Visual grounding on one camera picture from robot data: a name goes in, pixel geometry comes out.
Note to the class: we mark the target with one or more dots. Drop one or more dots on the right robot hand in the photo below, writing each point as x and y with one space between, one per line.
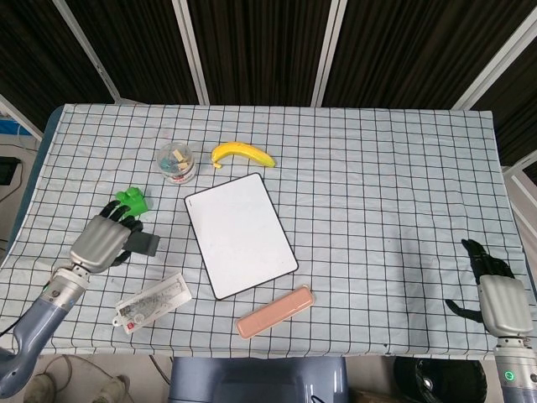
503 304

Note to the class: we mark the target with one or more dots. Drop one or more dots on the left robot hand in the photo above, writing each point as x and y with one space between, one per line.
98 243

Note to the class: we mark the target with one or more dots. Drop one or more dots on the grey board eraser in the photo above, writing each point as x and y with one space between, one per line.
144 244

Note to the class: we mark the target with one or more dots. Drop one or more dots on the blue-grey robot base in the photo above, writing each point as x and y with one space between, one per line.
256 380

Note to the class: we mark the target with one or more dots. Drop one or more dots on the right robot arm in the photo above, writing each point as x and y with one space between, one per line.
518 371

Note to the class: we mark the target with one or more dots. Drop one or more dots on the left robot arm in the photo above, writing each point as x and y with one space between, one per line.
42 310

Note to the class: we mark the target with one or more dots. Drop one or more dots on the green plastic block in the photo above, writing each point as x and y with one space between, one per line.
135 200

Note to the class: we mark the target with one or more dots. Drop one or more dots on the packaged ruler set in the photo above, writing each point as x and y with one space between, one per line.
153 302

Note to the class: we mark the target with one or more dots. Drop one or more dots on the black round glossy object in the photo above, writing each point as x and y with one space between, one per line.
440 380

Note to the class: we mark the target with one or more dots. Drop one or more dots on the clear jar of clips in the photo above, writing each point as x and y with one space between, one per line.
176 165

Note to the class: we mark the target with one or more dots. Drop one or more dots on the black device on floor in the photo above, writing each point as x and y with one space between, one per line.
6 170

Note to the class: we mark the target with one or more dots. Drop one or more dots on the white board with black rim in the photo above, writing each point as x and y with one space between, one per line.
241 235

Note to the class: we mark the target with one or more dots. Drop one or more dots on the blue box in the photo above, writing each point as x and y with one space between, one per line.
10 126

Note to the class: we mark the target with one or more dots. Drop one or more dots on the beige shoe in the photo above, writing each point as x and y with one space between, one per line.
44 388
114 390

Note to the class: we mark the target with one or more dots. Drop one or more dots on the yellow banana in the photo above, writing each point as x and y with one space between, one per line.
241 150

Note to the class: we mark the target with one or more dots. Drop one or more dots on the checkered white tablecloth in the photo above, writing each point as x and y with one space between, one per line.
356 189

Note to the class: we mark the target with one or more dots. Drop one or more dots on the pink pencil case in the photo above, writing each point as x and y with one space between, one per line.
274 312

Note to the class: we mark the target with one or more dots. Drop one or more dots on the white metal frame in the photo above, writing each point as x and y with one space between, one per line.
524 176

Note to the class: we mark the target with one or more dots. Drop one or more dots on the dark partition panel white frame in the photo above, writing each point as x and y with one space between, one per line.
516 105
134 46
411 50
260 46
33 50

